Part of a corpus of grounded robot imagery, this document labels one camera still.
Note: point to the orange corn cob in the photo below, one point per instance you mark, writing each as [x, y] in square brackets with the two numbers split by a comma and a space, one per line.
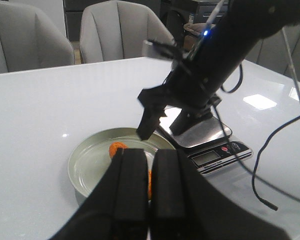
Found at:
[113, 148]

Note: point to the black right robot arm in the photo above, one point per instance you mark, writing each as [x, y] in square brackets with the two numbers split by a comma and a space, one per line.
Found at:
[241, 27]

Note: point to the beige cushion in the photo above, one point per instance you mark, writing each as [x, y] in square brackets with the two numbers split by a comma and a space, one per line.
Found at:
[194, 28]

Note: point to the grey upholstered chair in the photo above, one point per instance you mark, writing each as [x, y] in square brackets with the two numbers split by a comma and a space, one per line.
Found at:
[116, 29]
[29, 40]

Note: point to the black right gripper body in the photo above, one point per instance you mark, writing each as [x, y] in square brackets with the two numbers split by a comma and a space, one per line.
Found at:
[189, 86]

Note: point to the digital kitchen scale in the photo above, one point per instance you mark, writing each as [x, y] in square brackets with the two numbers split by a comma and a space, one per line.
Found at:
[208, 144]

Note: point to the right grey upholstered chair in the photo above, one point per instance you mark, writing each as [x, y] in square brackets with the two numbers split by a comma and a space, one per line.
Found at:
[116, 29]

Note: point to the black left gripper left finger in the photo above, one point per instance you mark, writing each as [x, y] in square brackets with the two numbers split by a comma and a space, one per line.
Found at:
[117, 208]

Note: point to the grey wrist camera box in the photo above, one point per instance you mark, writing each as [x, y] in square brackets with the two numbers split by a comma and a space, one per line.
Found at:
[158, 50]

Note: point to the light green plate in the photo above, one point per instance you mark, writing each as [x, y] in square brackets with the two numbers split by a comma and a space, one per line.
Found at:
[90, 160]

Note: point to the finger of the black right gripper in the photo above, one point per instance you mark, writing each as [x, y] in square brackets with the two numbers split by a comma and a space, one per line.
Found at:
[149, 122]
[186, 120]

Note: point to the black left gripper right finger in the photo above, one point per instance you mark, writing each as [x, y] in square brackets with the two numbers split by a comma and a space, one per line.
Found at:
[185, 206]

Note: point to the left grey upholstered chair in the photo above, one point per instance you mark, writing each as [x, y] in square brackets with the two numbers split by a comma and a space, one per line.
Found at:
[29, 40]

